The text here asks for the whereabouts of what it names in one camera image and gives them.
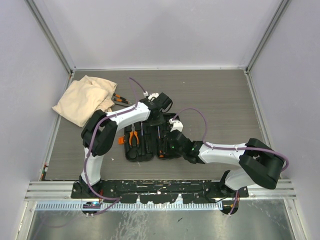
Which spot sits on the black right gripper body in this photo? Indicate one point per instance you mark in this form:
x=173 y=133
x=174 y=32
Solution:
x=169 y=151

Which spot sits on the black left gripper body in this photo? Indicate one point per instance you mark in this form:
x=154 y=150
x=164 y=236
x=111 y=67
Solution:
x=159 y=122

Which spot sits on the black orange grip screwdriver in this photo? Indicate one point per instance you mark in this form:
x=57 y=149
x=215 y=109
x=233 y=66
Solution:
x=159 y=144

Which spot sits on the black handle claw hammer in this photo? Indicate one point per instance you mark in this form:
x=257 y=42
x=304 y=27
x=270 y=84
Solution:
x=141 y=129

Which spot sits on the black plastic tool case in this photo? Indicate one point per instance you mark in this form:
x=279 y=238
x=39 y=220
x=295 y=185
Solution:
x=148 y=144

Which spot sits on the orange black needle nose pliers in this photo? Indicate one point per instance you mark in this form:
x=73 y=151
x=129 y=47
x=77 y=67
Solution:
x=133 y=137

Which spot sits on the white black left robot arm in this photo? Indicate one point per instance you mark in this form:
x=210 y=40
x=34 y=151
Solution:
x=99 y=132

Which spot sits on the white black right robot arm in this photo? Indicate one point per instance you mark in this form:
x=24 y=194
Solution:
x=257 y=163

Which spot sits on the small orange black precision screwdriver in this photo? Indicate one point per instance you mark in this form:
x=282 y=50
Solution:
x=115 y=95

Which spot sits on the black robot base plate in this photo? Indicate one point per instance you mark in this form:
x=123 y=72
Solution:
x=162 y=191

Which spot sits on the beige cloth drawstring bag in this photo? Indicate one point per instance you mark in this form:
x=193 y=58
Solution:
x=83 y=97

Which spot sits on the white slotted cable duct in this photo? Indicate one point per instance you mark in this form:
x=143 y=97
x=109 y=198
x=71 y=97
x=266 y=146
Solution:
x=81 y=205

